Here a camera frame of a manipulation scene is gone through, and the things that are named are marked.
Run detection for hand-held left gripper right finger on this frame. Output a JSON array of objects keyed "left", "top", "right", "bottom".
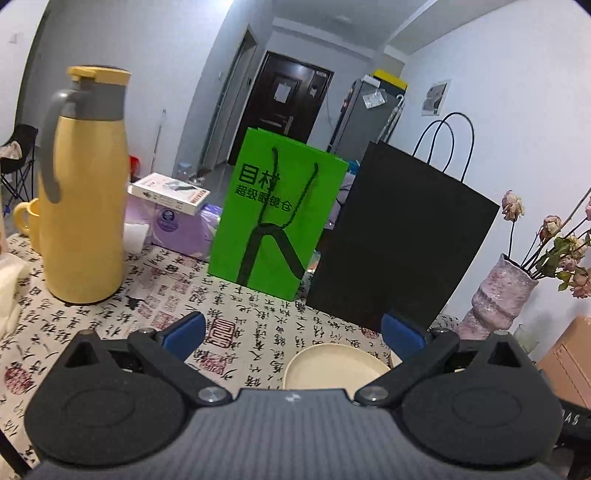
[{"left": 353, "top": 310, "right": 530, "bottom": 409}]

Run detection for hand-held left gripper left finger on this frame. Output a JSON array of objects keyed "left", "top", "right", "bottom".
[{"left": 58, "top": 310, "right": 234, "bottom": 409}]

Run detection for calligraphy print tablecloth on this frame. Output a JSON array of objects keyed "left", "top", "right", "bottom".
[{"left": 0, "top": 228, "right": 541, "bottom": 462}]

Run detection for pink hard case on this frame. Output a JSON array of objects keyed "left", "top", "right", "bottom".
[{"left": 538, "top": 316, "right": 591, "bottom": 409}]

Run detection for black paper bag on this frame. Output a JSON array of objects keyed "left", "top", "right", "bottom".
[{"left": 305, "top": 112, "right": 502, "bottom": 335}]

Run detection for clear glass cup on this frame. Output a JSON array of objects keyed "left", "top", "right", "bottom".
[{"left": 512, "top": 323, "right": 539, "bottom": 356}]

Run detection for purple tissue pack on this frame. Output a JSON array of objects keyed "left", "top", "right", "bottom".
[{"left": 124, "top": 194, "right": 225, "bottom": 257}]

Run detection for pink ceramic vase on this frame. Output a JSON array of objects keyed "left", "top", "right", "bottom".
[{"left": 457, "top": 253, "right": 540, "bottom": 342}]

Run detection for white tissue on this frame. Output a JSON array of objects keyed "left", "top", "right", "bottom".
[{"left": 124, "top": 222, "right": 152, "bottom": 254}]

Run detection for small white box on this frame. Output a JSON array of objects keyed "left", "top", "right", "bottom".
[{"left": 128, "top": 173, "right": 211, "bottom": 215}]

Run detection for purple jacket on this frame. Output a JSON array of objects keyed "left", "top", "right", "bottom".
[{"left": 337, "top": 173, "right": 365, "bottom": 217}]

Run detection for green paper bag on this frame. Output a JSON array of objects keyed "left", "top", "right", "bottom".
[{"left": 208, "top": 127, "right": 349, "bottom": 303}]

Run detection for yellow thermos jug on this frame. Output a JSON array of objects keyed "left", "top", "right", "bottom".
[{"left": 37, "top": 66, "right": 132, "bottom": 305}]

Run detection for dried rose bouquet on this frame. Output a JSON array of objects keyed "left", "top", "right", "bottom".
[{"left": 501, "top": 187, "right": 591, "bottom": 298}]

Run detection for white rubber gloves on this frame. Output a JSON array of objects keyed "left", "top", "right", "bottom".
[{"left": 0, "top": 258, "right": 29, "bottom": 335}]

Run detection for yellow mug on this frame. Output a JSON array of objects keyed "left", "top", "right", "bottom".
[{"left": 13, "top": 198, "right": 42, "bottom": 250}]

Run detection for grey refrigerator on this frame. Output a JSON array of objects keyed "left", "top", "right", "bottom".
[{"left": 332, "top": 78, "right": 407, "bottom": 162}]

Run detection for grey interior door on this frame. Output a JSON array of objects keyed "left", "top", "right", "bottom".
[{"left": 201, "top": 25, "right": 257, "bottom": 171}]

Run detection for dark entrance door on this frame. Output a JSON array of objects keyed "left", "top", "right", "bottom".
[{"left": 249, "top": 52, "right": 334, "bottom": 146}]

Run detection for folding chair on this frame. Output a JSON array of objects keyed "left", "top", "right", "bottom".
[{"left": 0, "top": 124, "right": 40, "bottom": 204}]

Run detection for yellow box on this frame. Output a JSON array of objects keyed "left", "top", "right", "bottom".
[{"left": 372, "top": 69, "right": 408, "bottom": 90}]

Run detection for wall picture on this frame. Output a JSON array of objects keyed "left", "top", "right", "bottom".
[{"left": 421, "top": 79, "right": 452, "bottom": 116}]

